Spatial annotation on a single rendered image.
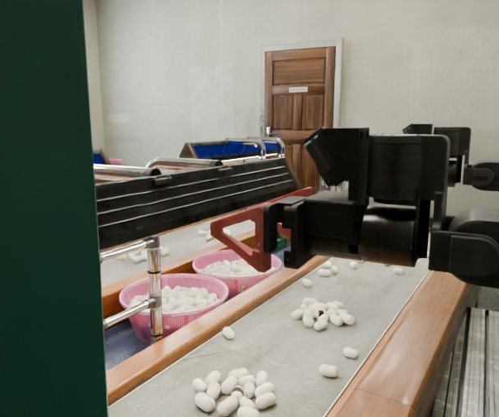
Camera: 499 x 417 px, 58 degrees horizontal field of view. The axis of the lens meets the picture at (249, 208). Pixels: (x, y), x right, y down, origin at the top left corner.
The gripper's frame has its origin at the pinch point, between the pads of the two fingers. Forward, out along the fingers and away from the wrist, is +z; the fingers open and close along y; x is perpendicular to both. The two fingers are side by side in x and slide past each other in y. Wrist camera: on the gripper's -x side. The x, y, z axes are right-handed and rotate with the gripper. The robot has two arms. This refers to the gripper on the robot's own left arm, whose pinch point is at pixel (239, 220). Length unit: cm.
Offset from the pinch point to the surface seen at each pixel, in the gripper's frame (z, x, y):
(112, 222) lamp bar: 13.2, 0.1, 6.5
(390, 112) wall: 74, -21, -490
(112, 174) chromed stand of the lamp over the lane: 23.2, -3.9, -3.9
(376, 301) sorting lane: -3, 33, -64
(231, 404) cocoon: 7.0, 31.3, -9.2
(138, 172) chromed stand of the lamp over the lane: 17.9, -4.5, -3.6
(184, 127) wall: 359, -7, -491
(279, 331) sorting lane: 12, 33, -38
